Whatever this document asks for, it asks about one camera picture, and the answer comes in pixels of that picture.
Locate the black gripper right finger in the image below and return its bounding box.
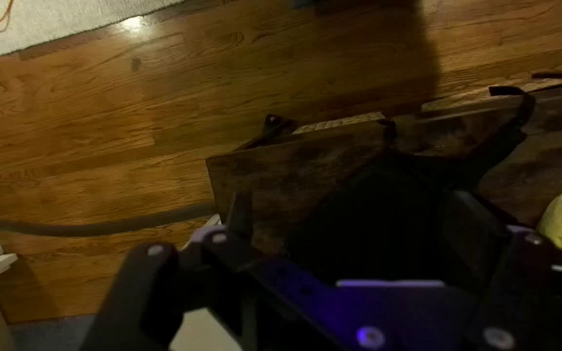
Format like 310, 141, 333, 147
444, 192, 562, 351

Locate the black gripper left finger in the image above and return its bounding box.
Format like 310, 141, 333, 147
82, 192, 361, 351

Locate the grey floor cable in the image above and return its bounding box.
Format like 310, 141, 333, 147
0, 202, 220, 241

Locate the white rug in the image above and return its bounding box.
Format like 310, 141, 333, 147
0, 0, 185, 61

